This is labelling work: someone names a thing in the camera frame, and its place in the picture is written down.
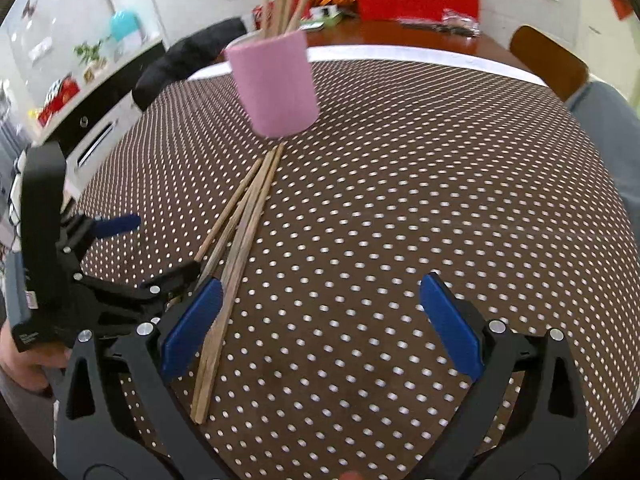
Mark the person's left forearm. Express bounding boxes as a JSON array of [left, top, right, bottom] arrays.
[[0, 367, 57, 463]]

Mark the black and white cabinet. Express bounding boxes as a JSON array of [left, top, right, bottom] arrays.
[[29, 39, 167, 188]]

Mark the green tray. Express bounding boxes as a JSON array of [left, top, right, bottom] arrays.
[[299, 9, 347, 32]]

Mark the small green plant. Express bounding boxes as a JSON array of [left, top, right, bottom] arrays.
[[73, 42, 109, 70]]

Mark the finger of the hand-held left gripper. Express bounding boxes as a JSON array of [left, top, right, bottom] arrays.
[[57, 212, 142, 262], [64, 259, 202, 347]]

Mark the brown wooden table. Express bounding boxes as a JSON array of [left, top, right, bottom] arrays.
[[304, 16, 532, 69]]

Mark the person's left hand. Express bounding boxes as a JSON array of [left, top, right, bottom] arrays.
[[0, 324, 68, 399]]

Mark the red box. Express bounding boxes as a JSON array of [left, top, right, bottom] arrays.
[[36, 74, 81, 127]]

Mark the brown wooden chair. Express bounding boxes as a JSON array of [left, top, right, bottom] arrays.
[[509, 24, 590, 104]]

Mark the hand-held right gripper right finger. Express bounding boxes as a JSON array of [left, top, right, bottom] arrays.
[[415, 271, 590, 480]]

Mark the pink cup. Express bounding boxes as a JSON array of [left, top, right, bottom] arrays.
[[223, 30, 321, 140]]

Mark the pile of wooden chopsticks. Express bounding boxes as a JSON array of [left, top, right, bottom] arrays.
[[191, 142, 286, 425]]

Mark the teal appliance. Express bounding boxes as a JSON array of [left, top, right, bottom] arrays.
[[108, 9, 144, 44]]

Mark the black jacket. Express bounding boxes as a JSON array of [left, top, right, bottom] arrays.
[[132, 17, 249, 114]]

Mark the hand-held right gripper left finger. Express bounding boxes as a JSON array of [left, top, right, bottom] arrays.
[[53, 276, 226, 480]]

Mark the grey garment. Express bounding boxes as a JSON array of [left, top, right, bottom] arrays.
[[565, 81, 640, 273]]

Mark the brown polka dot tablecloth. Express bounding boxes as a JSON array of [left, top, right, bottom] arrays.
[[75, 57, 625, 480]]

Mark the clear plastic snack packet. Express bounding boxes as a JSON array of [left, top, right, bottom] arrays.
[[399, 7, 482, 39]]

